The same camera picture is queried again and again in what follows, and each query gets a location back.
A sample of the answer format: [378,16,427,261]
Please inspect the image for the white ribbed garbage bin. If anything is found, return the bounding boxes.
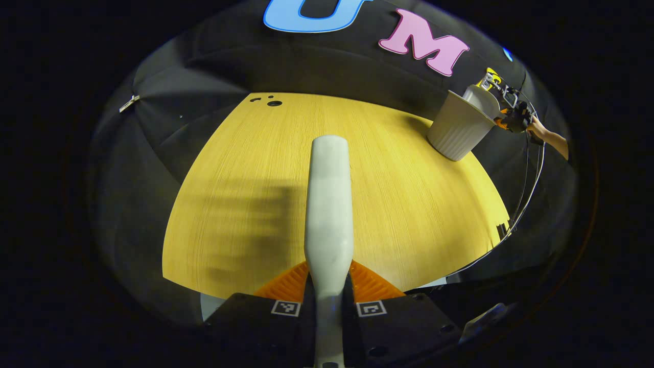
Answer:
[427,90,495,162]

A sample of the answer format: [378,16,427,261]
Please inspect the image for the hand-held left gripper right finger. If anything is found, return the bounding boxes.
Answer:
[341,260,463,368]

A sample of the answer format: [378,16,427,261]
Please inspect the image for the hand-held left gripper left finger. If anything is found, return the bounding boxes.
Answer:
[203,261,313,368]

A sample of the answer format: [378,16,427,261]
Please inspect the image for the white plastic dustpan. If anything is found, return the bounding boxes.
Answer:
[462,84,501,119]

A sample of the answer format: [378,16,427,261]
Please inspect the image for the black cable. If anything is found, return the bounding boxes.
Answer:
[445,102,546,279]

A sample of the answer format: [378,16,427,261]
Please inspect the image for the small white broom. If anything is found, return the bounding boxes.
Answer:
[304,135,354,368]

